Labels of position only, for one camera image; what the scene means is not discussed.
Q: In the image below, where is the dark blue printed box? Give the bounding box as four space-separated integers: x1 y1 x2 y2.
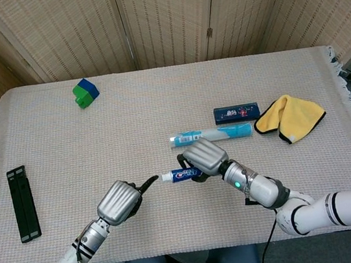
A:
213 102 262 126

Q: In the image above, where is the yellow black-edged microfibre cloth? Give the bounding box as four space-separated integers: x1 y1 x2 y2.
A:
250 89 330 150

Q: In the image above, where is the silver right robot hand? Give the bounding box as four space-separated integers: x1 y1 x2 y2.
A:
173 135 232 186

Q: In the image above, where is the blue white toothpaste tube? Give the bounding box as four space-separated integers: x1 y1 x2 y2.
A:
159 163 207 186

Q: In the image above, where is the translucent blue toothbrush case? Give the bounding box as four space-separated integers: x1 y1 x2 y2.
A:
167 120 255 149

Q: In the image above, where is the beige woven tablecloth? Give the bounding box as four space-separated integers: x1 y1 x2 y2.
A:
0 40 351 263

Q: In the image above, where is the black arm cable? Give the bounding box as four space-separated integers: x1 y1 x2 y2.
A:
251 210 285 263

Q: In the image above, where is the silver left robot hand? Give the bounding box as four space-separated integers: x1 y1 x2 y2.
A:
93 174 166 229

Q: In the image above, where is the blue toy brick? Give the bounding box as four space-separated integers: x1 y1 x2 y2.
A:
76 76 100 103

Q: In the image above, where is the green toy brick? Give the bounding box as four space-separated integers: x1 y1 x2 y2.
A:
72 83 93 111

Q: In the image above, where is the woven folding screen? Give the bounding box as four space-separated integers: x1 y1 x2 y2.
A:
0 0 351 117

